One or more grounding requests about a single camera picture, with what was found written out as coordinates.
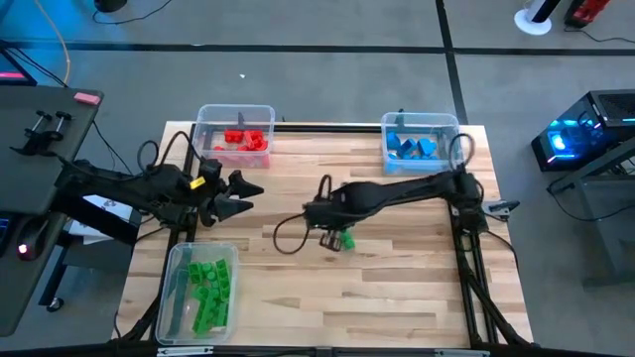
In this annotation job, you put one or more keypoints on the black aluminium table frame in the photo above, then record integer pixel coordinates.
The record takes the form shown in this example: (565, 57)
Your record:
(466, 277)

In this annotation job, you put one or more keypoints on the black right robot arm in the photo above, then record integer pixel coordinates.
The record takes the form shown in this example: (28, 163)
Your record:
(397, 191)

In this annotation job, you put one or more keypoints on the blue toy block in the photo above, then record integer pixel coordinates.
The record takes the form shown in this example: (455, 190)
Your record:
(426, 148)
(392, 155)
(409, 148)

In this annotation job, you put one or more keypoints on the black upright peg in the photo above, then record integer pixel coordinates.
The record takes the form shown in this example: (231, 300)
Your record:
(402, 114)
(240, 121)

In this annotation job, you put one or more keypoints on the blue four-stud block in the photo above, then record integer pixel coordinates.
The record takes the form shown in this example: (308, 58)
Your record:
(393, 140)

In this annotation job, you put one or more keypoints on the white fan base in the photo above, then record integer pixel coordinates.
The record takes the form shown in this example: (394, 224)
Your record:
(532, 22)

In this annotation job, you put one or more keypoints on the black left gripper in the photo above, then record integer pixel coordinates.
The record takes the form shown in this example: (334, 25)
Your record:
(213, 193)

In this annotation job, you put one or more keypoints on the glowing computer tower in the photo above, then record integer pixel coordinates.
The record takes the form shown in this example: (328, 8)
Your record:
(585, 134)

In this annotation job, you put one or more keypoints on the grey computer stand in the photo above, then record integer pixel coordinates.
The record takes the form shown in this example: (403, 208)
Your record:
(605, 223)

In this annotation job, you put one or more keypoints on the black side desk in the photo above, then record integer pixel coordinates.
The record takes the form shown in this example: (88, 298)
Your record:
(30, 188)

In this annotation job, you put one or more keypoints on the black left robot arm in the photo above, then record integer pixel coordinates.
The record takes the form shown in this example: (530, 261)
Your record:
(149, 188)

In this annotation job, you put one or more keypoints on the clear plastic bin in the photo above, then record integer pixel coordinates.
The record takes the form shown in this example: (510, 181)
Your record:
(173, 317)
(203, 129)
(446, 129)

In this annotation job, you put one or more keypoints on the desk caster wheel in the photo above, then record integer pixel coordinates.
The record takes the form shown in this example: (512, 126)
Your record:
(55, 304)

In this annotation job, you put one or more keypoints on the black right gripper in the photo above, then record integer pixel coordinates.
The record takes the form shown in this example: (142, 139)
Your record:
(327, 213)

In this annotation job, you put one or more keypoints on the yellow label tag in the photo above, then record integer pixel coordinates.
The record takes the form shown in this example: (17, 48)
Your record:
(197, 183)

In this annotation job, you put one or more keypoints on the red floor object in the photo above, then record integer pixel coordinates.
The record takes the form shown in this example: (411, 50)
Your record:
(588, 12)

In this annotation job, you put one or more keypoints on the black round stand base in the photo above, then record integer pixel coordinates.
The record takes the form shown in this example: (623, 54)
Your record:
(110, 5)

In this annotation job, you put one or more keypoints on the white paper sheet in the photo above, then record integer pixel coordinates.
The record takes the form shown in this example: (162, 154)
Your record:
(106, 203)

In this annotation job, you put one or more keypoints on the pink eraser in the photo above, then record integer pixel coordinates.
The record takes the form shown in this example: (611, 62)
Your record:
(87, 98)

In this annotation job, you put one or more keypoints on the grey metal bracket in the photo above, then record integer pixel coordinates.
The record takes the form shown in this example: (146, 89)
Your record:
(183, 352)
(461, 353)

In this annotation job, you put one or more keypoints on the black computer mouse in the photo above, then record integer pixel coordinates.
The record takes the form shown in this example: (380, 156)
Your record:
(31, 240)

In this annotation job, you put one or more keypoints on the black clamp tool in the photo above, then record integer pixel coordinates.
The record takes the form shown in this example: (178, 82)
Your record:
(39, 141)

